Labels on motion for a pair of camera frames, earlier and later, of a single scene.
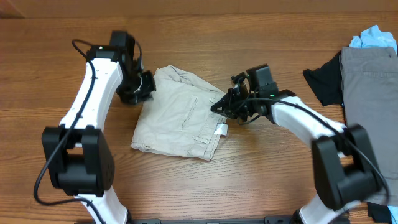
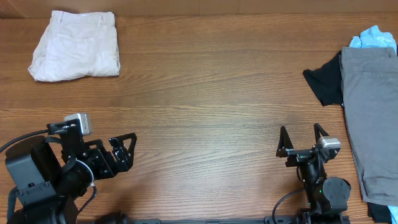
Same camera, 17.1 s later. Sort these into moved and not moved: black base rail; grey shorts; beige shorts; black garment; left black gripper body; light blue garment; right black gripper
Moved: left black gripper body; beige shorts; right black gripper
Not moved: grey shorts; light blue garment; black base rail; black garment
